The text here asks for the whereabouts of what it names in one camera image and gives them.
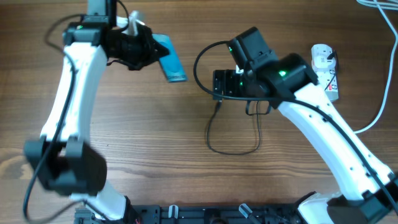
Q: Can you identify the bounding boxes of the black USB charger cable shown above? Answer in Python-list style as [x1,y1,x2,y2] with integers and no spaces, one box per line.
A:
[205,50,339,156]

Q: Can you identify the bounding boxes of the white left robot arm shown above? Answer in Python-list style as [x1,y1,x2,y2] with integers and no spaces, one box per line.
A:
[24,1,170,223]

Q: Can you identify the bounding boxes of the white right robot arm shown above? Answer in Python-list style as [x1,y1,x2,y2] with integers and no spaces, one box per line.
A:
[214,27,397,223]

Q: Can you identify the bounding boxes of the white charger adapter plug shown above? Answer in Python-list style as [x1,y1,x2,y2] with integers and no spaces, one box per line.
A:
[312,54,336,72]

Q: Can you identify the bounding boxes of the white power strip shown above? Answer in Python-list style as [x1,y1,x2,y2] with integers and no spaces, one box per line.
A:
[311,44,339,102]

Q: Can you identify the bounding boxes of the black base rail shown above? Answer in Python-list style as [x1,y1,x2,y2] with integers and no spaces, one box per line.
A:
[73,203,312,224]

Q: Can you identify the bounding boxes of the white power strip cord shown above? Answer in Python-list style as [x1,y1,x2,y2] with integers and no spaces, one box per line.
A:
[353,0,398,134]

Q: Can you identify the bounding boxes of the white cables top corner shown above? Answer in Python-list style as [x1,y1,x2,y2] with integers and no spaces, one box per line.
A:
[356,0,398,11]

